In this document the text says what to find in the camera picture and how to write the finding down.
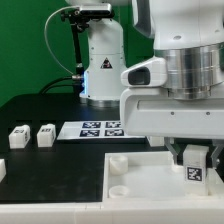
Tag white L-shaped obstacle fence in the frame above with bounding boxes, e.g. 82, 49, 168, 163
0, 198, 224, 224

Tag marker plate with tags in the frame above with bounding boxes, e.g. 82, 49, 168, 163
57, 120, 144, 140

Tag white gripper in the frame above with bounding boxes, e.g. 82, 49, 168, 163
120, 88, 224, 168

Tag black base cables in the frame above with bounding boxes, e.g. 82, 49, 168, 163
38, 77, 84, 95

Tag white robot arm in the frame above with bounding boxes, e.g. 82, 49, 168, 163
66, 0, 224, 166

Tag white block at left edge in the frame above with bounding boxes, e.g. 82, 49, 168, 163
0, 159, 6, 182

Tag grey cable loop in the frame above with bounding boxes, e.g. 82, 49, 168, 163
44, 7, 78, 76

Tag white square tabletop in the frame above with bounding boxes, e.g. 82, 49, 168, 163
103, 151, 224, 201

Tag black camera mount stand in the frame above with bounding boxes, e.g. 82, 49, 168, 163
61, 10, 89, 95

